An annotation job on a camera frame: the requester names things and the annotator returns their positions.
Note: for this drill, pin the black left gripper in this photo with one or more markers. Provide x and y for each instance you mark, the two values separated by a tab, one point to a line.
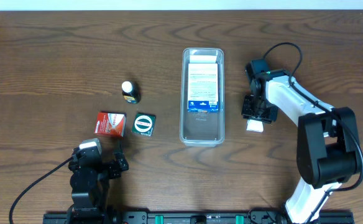
112	166

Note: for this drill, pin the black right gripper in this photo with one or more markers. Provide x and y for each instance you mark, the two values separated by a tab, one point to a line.
259	110

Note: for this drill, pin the small green white box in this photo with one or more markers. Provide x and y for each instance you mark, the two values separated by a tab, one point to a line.
255	126

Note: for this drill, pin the blue white medicine box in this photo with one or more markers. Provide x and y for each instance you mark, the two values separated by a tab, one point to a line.
203	90

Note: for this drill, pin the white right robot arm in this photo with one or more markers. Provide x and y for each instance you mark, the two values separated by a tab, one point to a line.
328	153

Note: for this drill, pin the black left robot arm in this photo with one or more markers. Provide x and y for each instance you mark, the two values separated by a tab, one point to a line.
90	183

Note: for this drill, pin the clear plastic container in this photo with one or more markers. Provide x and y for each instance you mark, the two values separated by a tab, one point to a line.
202	129

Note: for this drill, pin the red Panadol box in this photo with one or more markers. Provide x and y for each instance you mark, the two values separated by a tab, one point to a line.
110	124

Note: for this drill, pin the green Zam-Buk box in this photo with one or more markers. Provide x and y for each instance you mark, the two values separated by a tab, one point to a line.
144	124

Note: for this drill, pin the dark syrup bottle white cap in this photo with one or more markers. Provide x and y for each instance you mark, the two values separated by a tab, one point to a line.
130	92

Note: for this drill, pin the black mounting rail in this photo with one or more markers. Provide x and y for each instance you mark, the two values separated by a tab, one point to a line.
253	217

